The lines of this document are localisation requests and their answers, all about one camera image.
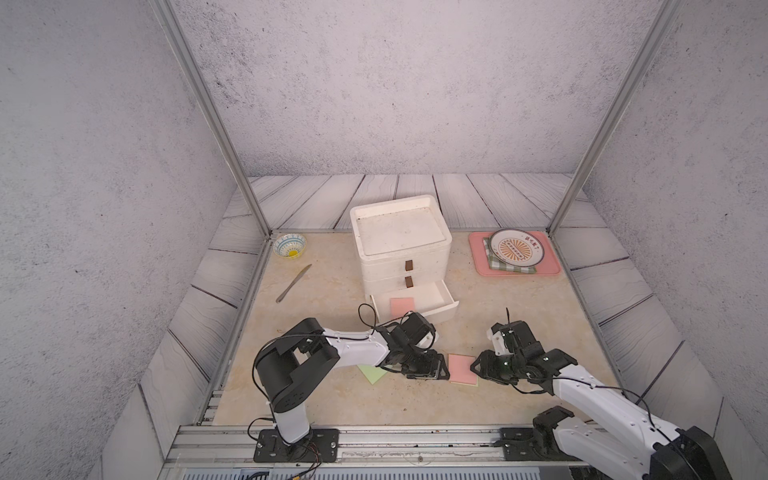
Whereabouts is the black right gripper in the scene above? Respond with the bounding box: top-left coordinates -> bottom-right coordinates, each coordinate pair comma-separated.
467,348 -> 524,385

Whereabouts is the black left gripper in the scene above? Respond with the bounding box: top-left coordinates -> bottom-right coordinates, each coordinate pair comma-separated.
399,346 -> 455,381

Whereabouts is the pink sticky note pad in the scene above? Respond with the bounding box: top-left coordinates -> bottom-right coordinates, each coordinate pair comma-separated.
448,354 -> 478,382

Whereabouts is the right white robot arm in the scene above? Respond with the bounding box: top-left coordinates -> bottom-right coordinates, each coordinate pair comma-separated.
470,321 -> 731,479

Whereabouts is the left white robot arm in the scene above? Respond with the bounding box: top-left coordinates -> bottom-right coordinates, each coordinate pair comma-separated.
251,311 -> 450,445

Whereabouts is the green sticky note pad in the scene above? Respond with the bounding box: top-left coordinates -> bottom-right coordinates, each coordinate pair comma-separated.
358,365 -> 387,385

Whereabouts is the white three-drawer cabinet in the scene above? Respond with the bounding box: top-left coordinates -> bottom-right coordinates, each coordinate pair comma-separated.
350,195 -> 452,296

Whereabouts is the green checkered cloth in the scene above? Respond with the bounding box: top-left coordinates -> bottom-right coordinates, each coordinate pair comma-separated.
482,238 -> 537,274

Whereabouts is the pink tray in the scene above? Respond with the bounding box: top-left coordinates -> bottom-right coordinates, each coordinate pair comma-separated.
469,229 -> 561,277

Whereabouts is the orange patterned plate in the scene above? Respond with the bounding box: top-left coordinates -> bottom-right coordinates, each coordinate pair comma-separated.
489,229 -> 545,267

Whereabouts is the silver table knife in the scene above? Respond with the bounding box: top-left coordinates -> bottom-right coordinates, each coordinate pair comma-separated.
275,264 -> 313,304

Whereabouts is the yellow blue patterned bowl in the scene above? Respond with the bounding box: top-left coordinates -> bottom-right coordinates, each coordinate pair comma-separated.
273,233 -> 307,259

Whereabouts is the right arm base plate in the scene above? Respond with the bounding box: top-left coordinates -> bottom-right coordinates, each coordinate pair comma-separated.
492,427 -> 577,462

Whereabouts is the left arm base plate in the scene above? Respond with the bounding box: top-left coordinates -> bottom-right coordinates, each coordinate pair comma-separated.
253,429 -> 340,463

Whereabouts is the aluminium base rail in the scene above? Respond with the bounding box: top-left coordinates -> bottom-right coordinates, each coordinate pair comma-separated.
159,425 -> 601,479

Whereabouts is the right aluminium frame post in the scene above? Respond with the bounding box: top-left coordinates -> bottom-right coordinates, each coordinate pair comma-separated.
546,0 -> 682,238

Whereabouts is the aluminium frame post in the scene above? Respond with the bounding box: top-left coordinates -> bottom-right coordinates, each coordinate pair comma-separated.
150,0 -> 272,237
546,0 -> 682,238

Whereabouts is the left aluminium frame post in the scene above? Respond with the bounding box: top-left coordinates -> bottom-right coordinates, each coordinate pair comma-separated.
150,0 -> 272,237

